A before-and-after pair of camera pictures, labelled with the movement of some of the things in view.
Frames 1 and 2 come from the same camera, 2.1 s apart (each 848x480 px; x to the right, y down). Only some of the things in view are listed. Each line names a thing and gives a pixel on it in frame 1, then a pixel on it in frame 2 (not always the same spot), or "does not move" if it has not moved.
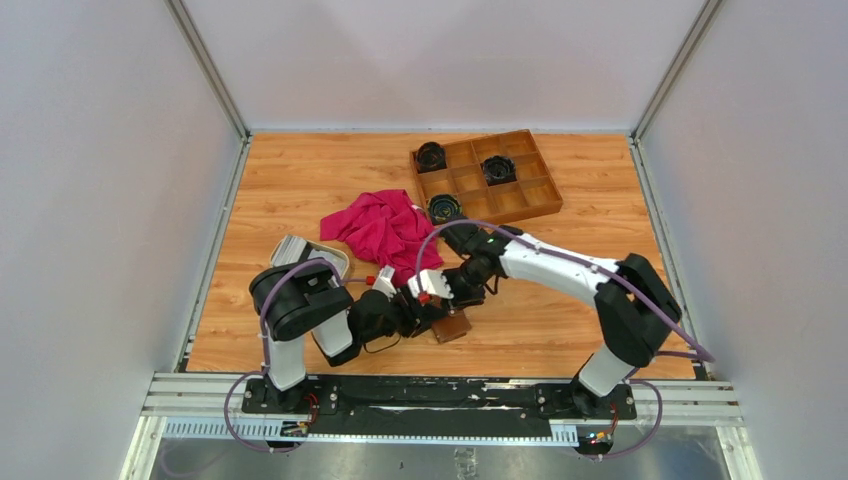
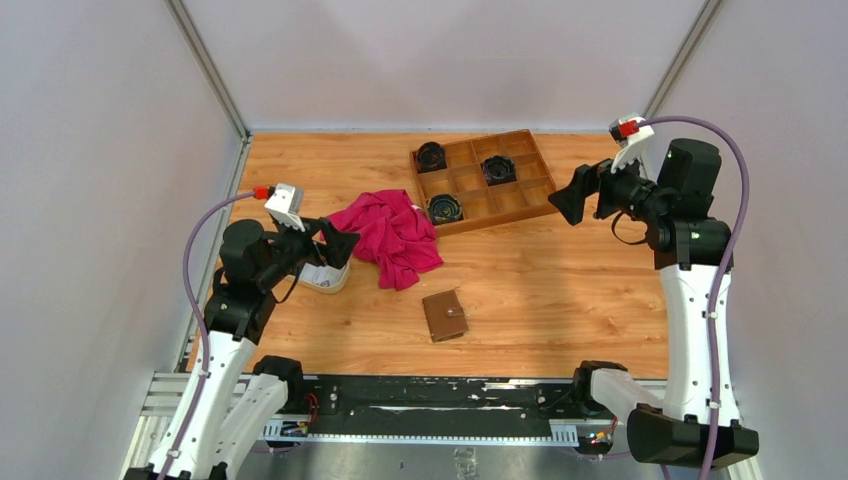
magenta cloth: x=384 y=225 does not move
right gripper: x=461 y=300 -> x=586 y=181
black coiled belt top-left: x=430 y=156 does not move
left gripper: x=417 y=316 -> x=338 y=244
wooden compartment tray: x=498 y=178 does not move
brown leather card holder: x=454 y=325 does not move
